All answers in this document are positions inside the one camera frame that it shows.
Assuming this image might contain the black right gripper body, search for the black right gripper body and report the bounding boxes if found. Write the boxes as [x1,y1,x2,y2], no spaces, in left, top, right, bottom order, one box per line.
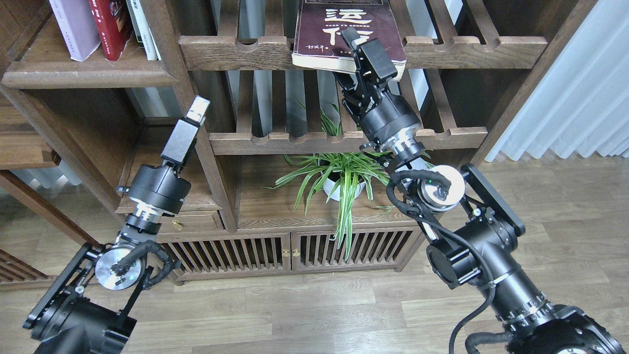
[334,72,425,153]

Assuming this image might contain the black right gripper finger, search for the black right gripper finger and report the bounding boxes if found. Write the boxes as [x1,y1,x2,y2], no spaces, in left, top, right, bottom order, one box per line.
[340,27,398,84]

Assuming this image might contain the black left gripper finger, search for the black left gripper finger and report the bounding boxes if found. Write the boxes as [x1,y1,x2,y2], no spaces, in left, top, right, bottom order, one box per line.
[160,96,210,170]

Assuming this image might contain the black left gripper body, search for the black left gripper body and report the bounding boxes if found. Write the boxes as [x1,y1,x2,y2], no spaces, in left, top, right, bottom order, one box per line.
[117,164,191,217]

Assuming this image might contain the dark maroon book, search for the dark maroon book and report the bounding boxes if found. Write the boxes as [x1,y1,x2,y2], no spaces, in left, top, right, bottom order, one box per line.
[292,0,407,81]

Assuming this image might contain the red survival guide book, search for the red survival guide book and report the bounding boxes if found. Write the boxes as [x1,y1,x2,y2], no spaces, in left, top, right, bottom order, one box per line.
[88,0,133,61]

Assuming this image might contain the white purple book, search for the white purple book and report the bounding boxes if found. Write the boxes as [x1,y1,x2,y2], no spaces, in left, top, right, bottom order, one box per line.
[49,0,101,62]

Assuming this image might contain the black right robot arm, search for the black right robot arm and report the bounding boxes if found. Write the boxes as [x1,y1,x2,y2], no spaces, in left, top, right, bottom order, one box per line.
[335,27,624,354]

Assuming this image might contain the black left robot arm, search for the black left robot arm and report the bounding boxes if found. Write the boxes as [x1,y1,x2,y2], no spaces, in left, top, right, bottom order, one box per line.
[23,96,210,354]

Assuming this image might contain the white upright books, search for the white upright books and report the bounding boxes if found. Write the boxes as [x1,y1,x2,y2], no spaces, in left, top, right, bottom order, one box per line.
[126,0,161,60]

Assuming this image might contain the brass drawer knob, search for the brass drawer knob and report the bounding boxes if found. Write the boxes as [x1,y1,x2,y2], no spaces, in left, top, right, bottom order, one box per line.
[172,220,184,231]

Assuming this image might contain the green spider plant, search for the green spider plant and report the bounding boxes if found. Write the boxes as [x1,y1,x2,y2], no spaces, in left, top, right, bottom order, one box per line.
[266,98,444,261]

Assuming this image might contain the dark wooden bookshelf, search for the dark wooden bookshelf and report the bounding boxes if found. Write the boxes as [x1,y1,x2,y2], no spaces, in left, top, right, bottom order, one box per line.
[0,0,599,286]

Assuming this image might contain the wooden side furniture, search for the wooden side furniture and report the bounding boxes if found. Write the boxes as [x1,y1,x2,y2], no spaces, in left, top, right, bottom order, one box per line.
[0,96,96,291]

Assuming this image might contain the white pleated curtain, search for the white pleated curtain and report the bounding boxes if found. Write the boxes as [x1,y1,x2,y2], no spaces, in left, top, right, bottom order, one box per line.
[485,0,629,162]

